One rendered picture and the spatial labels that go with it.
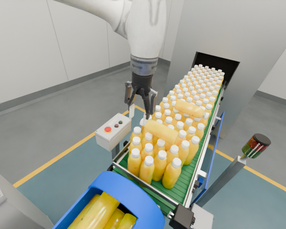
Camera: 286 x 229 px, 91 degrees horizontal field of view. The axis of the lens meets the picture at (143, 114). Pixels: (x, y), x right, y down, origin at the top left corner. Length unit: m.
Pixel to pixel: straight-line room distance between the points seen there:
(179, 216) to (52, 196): 1.47
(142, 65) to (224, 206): 1.82
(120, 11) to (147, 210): 0.60
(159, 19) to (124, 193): 0.48
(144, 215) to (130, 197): 0.06
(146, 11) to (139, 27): 0.04
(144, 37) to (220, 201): 1.89
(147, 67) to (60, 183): 1.72
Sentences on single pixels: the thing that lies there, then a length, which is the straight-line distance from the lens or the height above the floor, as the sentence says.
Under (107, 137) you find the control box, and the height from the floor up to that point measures 1.10.
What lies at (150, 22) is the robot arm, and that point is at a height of 1.62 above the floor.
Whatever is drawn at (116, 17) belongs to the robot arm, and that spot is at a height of 1.60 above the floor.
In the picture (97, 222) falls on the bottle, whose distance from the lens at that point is 0.54.
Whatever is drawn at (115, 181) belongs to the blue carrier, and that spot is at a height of 1.23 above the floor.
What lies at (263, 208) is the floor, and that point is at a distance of 2.30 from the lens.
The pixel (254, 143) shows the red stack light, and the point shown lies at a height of 1.24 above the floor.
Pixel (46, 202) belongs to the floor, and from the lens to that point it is 1.93.
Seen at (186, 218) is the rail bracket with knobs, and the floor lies 1.00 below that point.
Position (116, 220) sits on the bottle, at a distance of 0.58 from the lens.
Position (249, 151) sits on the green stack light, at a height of 1.19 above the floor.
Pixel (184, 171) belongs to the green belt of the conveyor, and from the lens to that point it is 0.93.
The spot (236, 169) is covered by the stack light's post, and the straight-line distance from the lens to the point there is 0.89.
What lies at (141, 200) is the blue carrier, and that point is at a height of 1.22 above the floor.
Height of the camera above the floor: 1.66
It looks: 40 degrees down
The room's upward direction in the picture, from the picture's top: 7 degrees clockwise
